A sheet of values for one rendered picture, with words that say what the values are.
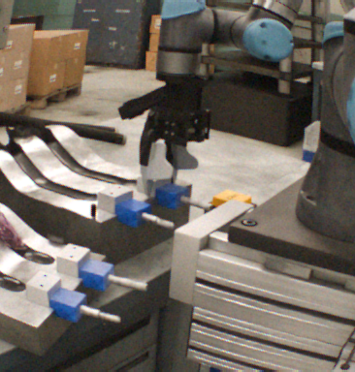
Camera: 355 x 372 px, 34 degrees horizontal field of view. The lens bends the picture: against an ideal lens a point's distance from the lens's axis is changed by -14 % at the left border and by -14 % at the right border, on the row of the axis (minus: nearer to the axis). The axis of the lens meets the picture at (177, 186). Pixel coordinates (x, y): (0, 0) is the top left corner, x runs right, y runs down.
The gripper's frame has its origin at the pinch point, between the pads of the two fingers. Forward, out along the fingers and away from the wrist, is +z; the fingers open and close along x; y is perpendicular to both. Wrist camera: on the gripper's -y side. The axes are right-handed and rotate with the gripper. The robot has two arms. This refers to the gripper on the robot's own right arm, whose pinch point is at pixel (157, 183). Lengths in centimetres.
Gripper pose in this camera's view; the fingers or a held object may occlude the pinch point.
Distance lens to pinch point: 113.2
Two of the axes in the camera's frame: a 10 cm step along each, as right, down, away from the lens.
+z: -0.8, 9.4, 3.3
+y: 8.3, 2.5, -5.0
